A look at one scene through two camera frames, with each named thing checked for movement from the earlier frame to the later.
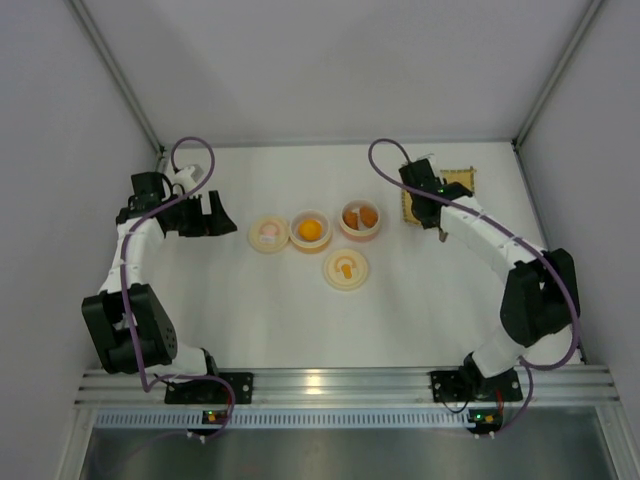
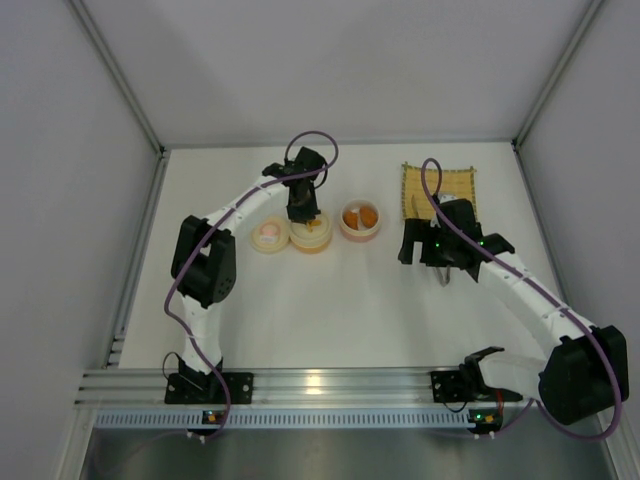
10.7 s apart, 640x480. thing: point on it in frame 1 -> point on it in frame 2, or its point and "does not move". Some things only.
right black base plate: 449,385 does not move
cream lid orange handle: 345,270 -> 313,234
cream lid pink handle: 268,234 does not move
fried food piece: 350,220 does not move
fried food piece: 368,216 does not move
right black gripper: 426,215 -> 417,240
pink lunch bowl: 355,235 does not move
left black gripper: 198,216 -> 303,211
